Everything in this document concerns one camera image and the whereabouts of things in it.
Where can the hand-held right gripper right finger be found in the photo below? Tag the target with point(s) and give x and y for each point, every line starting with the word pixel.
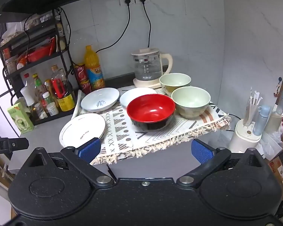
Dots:
pixel 202 151

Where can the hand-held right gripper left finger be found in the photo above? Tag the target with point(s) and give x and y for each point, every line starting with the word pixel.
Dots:
pixel 90 148

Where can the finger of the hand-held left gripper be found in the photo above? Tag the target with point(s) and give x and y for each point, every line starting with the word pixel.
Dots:
pixel 11 144

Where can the white plate with dark rim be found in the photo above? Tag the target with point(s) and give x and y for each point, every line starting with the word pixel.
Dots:
pixel 81 127

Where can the white deep plate blue print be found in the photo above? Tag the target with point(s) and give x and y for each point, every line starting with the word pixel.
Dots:
pixel 94 97

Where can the pale green bowl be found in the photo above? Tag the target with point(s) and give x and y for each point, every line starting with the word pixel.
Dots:
pixel 174 80
pixel 191 101

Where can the red and black bowl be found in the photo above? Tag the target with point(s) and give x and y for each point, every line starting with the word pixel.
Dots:
pixel 151 111

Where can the small white plate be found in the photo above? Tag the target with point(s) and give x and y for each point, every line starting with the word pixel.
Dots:
pixel 132 95

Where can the green carton box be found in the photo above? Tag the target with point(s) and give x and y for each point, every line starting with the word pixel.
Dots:
pixel 20 117

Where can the patterned fringed table mat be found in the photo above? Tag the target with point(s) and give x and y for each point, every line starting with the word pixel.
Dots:
pixel 122 134

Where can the white utensil holder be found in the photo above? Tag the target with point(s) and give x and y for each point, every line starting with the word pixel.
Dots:
pixel 243 136

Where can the glass jar white contents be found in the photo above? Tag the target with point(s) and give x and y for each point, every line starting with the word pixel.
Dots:
pixel 40 111

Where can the yellow label oil bottle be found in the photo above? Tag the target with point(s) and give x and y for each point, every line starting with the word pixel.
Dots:
pixel 66 102

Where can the clear bottle red cap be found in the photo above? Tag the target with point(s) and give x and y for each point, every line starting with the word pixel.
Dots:
pixel 28 94

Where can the white lidded jar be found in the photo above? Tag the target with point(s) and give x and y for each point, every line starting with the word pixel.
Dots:
pixel 52 109

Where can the red snack can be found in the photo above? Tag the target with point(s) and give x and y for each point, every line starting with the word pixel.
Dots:
pixel 80 73
pixel 86 87

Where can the sauce bottle yellow cap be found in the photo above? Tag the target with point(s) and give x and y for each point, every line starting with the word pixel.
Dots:
pixel 38 84

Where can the light blue thermos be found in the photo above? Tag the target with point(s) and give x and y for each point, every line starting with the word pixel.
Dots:
pixel 261 120

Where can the bundle of white straws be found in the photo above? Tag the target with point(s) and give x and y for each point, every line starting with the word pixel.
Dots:
pixel 252 106

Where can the white plastic bag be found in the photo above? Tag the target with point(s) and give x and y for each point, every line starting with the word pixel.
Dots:
pixel 272 143

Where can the beige bottle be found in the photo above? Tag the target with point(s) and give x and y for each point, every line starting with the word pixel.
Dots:
pixel 273 122

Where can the orange juice bottle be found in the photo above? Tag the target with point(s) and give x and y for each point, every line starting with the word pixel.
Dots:
pixel 94 70

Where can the cardboard box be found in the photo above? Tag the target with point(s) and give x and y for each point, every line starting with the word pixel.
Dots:
pixel 281 176

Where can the black metal rack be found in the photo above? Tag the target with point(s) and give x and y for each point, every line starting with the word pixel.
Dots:
pixel 68 58

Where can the red plastic basket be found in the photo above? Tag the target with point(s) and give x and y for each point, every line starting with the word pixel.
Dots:
pixel 36 53

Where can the pale blue tall bottle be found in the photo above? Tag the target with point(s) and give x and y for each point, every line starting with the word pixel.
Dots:
pixel 282 101

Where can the glass measuring cup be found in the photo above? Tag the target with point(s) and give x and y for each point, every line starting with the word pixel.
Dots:
pixel 147 63

